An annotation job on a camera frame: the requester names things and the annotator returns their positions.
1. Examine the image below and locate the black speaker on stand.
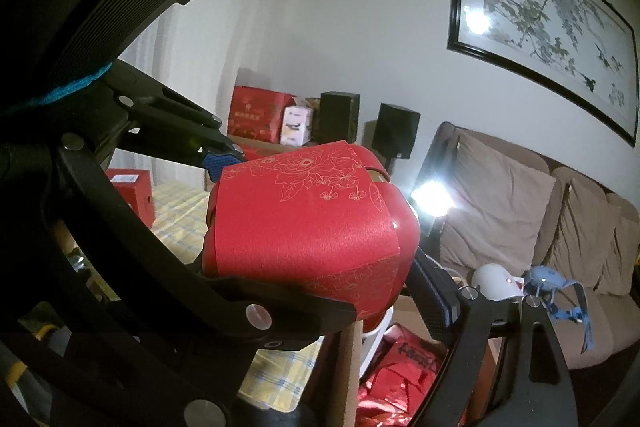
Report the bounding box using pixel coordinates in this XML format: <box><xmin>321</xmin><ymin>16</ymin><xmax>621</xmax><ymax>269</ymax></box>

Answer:
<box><xmin>319</xmin><ymin>92</ymin><xmax>361</xmax><ymax>145</ymax></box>
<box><xmin>372</xmin><ymin>103</ymin><xmax>421</xmax><ymax>172</ymax></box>

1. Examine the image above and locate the red gold-printed gift bag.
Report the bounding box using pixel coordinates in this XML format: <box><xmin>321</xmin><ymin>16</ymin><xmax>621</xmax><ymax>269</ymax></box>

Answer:
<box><xmin>227</xmin><ymin>86</ymin><xmax>297</xmax><ymax>144</ymax></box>

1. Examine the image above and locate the bright work lamp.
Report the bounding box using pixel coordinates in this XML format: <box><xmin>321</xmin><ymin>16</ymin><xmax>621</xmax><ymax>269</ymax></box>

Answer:
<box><xmin>410</xmin><ymin>179</ymin><xmax>456</xmax><ymax>220</ymax></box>

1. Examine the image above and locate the framed ink painting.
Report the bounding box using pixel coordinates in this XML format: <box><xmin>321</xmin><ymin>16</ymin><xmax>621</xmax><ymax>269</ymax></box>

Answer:
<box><xmin>447</xmin><ymin>0</ymin><xmax>640</xmax><ymax>146</ymax></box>

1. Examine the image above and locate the white dome massager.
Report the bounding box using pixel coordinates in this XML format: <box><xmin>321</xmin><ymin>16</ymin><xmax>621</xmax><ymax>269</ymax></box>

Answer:
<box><xmin>472</xmin><ymin>263</ymin><xmax>526</xmax><ymax>303</ymax></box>

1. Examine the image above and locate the red square box white label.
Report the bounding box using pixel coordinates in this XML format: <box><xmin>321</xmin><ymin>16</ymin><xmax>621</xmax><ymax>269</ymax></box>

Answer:
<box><xmin>106</xmin><ymin>168</ymin><xmax>157</xmax><ymax>228</ymax></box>

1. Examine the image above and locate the cardboard box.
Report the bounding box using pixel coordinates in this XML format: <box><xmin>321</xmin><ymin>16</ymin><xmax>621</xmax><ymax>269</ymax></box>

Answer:
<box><xmin>320</xmin><ymin>297</ymin><xmax>506</xmax><ymax>427</ymax></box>

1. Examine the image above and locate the small brown sofa cushion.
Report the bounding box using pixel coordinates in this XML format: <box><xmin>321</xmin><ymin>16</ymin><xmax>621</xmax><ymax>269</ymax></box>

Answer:
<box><xmin>597</xmin><ymin>207</ymin><xmax>640</xmax><ymax>298</ymax></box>

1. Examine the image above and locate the white pictured carton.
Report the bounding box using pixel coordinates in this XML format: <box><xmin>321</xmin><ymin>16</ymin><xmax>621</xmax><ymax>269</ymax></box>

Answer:
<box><xmin>280</xmin><ymin>106</ymin><xmax>315</xmax><ymax>146</ymax></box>

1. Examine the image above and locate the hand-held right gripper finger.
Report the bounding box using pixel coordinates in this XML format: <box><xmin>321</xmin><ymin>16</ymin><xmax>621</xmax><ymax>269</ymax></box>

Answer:
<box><xmin>407</xmin><ymin>252</ymin><xmax>573</xmax><ymax>427</ymax></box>

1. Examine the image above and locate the large brown sofa cushion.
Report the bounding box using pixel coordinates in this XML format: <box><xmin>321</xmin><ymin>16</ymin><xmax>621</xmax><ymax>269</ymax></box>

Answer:
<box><xmin>440</xmin><ymin>132</ymin><xmax>558</xmax><ymax>278</ymax></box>

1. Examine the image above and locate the brown sofa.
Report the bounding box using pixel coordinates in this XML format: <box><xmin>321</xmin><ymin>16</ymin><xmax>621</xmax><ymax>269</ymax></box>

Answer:
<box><xmin>417</xmin><ymin>122</ymin><xmax>640</xmax><ymax>378</ymax></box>

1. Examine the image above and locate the red bag with black print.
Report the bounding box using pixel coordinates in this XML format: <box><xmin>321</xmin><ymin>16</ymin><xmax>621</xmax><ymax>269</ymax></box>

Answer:
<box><xmin>367</xmin><ymin>324</ymin><xmax>451</xmax><ymax>383</ymax></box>

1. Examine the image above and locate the medium brown sofa cushion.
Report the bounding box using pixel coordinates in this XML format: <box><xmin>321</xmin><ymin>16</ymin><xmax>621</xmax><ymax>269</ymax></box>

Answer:
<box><xmin>540</xmin><ymin>184</ymin><xmax>626</xmax><ymax>288</ymax></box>

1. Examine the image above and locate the white curtain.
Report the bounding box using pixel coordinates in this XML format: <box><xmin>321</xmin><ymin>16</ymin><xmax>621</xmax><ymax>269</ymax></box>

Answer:
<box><xmin>117</xmin><ymin>4</ymin><xmax>226</xmax><ymax>148</ymax></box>

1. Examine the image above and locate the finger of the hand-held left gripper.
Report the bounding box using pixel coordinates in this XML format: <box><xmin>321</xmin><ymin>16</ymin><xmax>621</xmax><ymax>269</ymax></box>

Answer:
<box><xmin>107</xmin><ymin>59</ymin><xmax>243</xmax><ymax>182</ymax></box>
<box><xmin>50</xmin><ymin>132</ymin><xmax>361</xmax><ymax>353</ymax></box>

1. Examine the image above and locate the long red foil bag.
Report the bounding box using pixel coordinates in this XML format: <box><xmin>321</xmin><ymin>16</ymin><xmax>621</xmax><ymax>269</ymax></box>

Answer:
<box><xmin>357</xmin><ymin>377</ymin><xmax>468</xmax><ymax>427</ymax></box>

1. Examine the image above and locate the blue strapped massager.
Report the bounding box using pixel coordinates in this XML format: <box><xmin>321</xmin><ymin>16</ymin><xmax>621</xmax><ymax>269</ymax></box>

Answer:
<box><xmin>522</xmin><ymin>266</ymin><xmax>593</xmax><ymax>353</ymax></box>

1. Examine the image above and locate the yellow plaid tablecloth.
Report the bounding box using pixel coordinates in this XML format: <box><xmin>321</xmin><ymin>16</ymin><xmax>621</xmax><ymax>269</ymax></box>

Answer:
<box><xmin>65</xmin><ymin>181</ymin><xmax>351</xmax><ymax>413</ymax></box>

